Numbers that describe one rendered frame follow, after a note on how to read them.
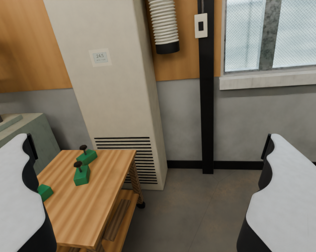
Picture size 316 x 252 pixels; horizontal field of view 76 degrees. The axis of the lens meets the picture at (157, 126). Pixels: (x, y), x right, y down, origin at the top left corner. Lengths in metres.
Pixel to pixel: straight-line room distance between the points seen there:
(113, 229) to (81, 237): 0.42
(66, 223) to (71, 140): 1.21
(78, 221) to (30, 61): 1.38
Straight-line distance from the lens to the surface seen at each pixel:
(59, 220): 1.13
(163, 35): 1.33
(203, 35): 1.39
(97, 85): 1.41
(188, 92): 1.59
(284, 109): 1.76
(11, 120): 1.92
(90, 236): 1.00
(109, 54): 1.31
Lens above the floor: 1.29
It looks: 28 degrees down
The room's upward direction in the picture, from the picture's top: 8 degrees counter-clockwise
